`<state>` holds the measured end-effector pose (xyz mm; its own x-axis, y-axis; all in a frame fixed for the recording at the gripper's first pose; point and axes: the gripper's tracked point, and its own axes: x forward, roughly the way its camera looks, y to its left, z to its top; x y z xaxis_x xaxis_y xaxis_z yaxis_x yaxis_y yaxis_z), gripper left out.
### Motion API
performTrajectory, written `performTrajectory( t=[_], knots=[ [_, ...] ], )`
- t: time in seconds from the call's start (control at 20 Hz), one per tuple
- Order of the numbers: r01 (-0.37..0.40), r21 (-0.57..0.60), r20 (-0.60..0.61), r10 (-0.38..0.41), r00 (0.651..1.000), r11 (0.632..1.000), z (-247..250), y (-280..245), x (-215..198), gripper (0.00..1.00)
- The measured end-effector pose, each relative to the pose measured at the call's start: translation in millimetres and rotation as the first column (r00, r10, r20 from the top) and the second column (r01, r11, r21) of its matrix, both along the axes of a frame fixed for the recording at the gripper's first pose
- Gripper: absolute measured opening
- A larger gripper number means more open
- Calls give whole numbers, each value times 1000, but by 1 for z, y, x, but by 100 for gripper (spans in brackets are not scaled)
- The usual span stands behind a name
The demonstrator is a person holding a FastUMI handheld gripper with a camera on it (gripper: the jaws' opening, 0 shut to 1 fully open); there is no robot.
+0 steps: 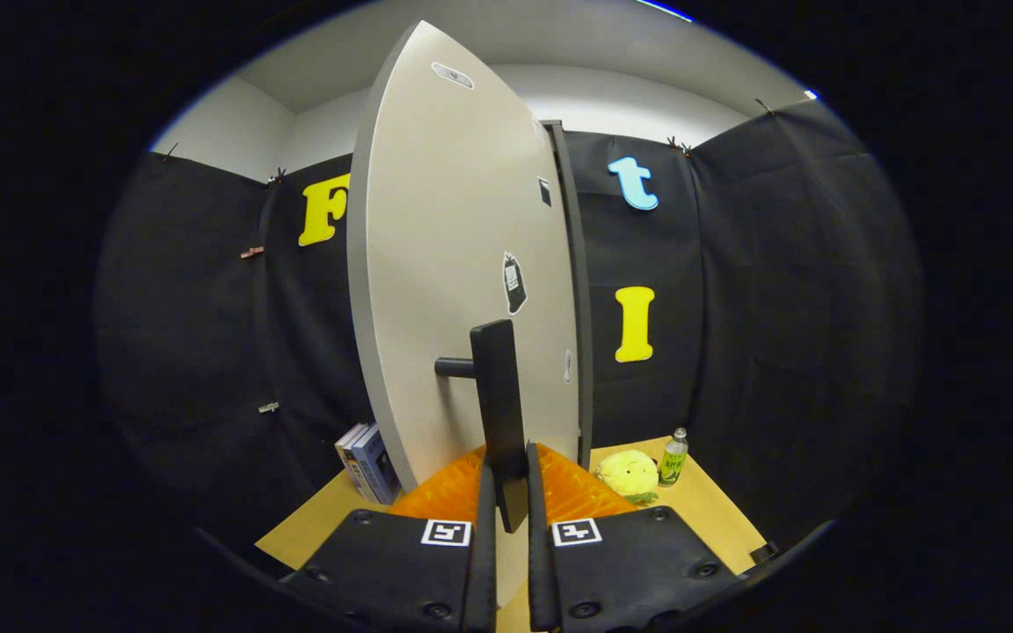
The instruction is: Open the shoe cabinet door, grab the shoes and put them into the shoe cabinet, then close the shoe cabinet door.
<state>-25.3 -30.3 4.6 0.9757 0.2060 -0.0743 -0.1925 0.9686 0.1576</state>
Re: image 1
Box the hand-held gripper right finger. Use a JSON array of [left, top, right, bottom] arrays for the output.
[[526, 442, 740, 633]]

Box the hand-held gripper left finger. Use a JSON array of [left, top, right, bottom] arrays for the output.
[[282, 444, 497, 633]]

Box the beige shoe cabinet door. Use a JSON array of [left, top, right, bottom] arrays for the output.
[[346, 19, 582, 609]]

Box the blue book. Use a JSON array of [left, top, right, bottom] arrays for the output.
[[352, 422, 403, 506]]

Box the yellow plush toy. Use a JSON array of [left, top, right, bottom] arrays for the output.
[[595, 449, 660, 506]]

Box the green drink bottle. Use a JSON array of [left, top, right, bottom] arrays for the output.
[[658, 427, 690, 487]]

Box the black backdrop cloth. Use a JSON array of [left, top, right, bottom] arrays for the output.
[[93, 98, 925, 564]]

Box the long ceiling light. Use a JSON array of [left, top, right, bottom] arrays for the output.
[[634, 0, 695, 24]]

